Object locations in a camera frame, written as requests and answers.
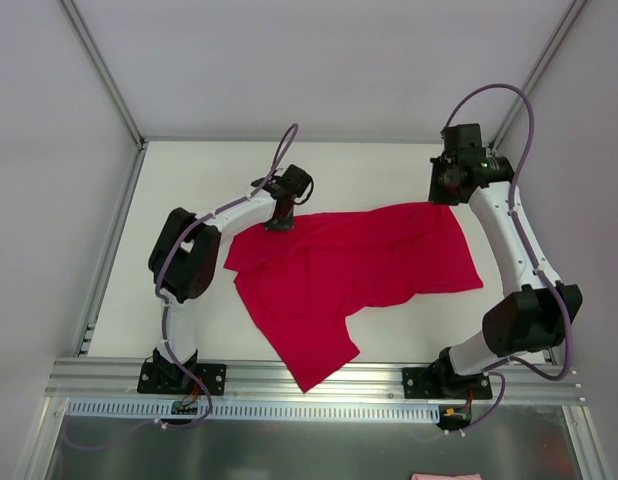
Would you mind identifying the red t-shirt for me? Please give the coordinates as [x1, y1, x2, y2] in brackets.
[224, 202, 483, 374]

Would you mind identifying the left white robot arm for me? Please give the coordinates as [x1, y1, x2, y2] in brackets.
[148, 193, 296, 393]

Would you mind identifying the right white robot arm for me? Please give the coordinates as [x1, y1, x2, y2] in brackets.
[429, 156, 583, 397]

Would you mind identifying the pink folded cloth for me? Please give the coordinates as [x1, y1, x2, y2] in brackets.
[410, 473, 482, 480]

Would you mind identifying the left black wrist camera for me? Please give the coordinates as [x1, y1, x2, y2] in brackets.
[277, 164, 315, 206]

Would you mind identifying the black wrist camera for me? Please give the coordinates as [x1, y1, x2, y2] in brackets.
[441, 123, 486, 162]
[277, 164, 315, 206]

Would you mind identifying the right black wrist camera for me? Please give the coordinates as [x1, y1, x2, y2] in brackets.
[441, 123, 486, 162]

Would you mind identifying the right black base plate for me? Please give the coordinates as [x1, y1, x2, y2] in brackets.
[401, 366, 493, 400]

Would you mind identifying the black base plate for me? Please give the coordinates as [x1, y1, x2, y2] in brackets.
[136, 361, 227, 396]
[401, 366, 493, 400]

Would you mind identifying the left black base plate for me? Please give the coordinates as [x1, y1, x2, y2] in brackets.
[136, 361, 227, 396]

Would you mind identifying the right aluminium frame post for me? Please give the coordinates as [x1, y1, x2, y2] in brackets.
[488, 0, 590, 150]

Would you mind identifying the aluminium frame post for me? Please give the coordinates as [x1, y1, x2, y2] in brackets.
[58, 0, 145, 150]
[488, 0, 590, 150]

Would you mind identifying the left aluminium frame post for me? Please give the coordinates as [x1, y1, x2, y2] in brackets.
[58, 0, 145, 150]

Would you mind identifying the aluminium front rail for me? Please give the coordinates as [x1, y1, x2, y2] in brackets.
[44, 356, 586, 405]

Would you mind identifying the slotted cable duct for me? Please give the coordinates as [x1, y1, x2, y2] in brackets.
[66, 398, 440, 424]

